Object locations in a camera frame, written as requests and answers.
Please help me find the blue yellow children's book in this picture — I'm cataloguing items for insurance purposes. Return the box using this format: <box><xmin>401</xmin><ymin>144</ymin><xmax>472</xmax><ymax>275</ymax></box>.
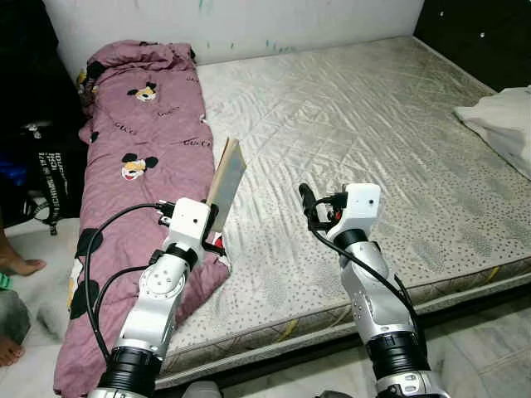
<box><xmin>204</xmin><ymin>138</ymin><xmax>248</xmax><ymax>235</ymax></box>

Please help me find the white pillow with tree print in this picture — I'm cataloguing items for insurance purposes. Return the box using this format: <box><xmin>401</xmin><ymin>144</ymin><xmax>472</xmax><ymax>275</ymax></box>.
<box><xmin>454</xmin><ymin>85</ymin><xmax>531</xmax><ymax>181</ymax></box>

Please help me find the white quilted mattress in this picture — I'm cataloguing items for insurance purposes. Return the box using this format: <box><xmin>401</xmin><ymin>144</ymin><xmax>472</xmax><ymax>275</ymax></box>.
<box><xmin>149</xmin><ymin>35</ymin><xmax>531</xmax><ymax>389</ymax></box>

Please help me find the pink cartoon mouse blanket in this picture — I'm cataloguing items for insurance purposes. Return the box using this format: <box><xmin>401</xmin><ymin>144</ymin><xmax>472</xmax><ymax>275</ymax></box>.
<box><xmin>51</xmin><ymin>40</ymin><xmax>235</xmax><ymax>397</ymax></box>

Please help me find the grey robot left leg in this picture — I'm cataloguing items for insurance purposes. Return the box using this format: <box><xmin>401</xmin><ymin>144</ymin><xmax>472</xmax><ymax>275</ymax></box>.
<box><xmin>183</xmin><ymin>380</ymin><xmax>225</xmax><ymax>398</ymax></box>

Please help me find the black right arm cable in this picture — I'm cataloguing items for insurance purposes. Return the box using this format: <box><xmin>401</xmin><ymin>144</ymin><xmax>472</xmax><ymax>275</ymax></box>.
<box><xmin>304</xmin><ymin>214</ymin><xmax>422</xmax><ymax>334</ymax></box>

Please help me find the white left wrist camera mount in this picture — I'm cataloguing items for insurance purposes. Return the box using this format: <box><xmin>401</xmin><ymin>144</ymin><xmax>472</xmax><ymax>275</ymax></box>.
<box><xmin>166</xmin><ymin>197</ymin><xmax>217</xmax><ymax>255</ymax></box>

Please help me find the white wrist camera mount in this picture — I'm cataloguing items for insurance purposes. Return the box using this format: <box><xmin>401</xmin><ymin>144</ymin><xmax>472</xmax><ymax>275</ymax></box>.
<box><xmin>328</xmin><ymin>182</ymin><xmax>383</xmax><ymax>243</ymax></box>
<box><xmin>166</xmin><ymin>197</ymin><xmax>217</xmax><ymax>255</ymax></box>

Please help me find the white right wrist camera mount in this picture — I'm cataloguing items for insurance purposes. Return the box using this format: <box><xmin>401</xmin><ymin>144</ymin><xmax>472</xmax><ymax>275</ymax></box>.
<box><xmin>328</xmin><ymin>182</ymin><xmax>383</xmax><ymax>243</ymax></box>

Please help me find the dark bed frame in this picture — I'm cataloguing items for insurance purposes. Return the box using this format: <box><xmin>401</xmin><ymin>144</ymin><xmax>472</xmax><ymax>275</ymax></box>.
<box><xmin>153</xmin><ymin>278</ymin><xmax>531</xmax><ymax>398</ymax></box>

